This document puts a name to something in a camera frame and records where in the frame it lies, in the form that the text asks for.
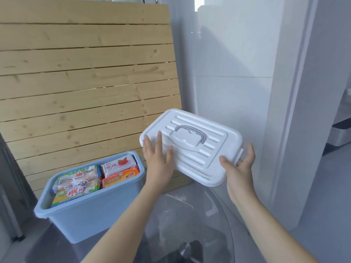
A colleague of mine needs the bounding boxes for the yellow green soap packet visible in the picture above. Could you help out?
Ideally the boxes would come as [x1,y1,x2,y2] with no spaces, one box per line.
[51,179,102,208]

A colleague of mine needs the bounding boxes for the white door frame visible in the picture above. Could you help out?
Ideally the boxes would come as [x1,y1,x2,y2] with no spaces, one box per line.
[261,0,351,231]

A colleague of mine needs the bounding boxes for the blue plastic storage box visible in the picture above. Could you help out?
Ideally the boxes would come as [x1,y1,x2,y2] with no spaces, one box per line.
[34,150,146,244]

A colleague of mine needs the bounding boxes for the person's right hand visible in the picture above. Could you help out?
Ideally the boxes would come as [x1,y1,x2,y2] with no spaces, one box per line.
[219,142,258,206]

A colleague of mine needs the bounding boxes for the wooden slat board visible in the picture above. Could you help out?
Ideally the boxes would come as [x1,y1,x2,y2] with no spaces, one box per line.
[0,0,193,200]

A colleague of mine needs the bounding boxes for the green white soap packet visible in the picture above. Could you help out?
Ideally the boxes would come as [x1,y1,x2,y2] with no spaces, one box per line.
[52,165,100,194]

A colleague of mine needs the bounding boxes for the white plastic lid grey handle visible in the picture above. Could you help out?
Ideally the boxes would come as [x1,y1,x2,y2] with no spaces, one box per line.
[139,108,244,187]

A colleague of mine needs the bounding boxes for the person's left hand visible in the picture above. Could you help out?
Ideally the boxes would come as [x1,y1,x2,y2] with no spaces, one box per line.
[142,131,175,193]

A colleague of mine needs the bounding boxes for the black table base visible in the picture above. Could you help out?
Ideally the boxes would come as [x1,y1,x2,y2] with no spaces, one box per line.
[164,239,212,263]

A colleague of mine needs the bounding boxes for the grey metal frame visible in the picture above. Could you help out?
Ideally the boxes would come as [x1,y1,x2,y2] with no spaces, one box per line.
[0,132,38,243]

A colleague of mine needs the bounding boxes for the person's right forearm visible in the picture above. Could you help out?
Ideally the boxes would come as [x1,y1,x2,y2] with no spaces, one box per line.
[233,197,320,263]

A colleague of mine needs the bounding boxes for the person's left forearm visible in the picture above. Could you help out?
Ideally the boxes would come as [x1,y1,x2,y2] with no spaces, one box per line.
[80,183,165,263]

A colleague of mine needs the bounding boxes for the orange soap packet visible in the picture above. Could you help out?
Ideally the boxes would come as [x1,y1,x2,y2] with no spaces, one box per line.
[102,165,140,189]

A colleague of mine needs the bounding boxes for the pink white soap packet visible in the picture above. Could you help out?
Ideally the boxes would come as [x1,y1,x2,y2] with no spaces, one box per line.
[101,155,138,178]

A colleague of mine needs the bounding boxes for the grey furniture piece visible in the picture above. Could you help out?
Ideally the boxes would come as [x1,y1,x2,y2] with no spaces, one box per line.
[322,117,351,157]

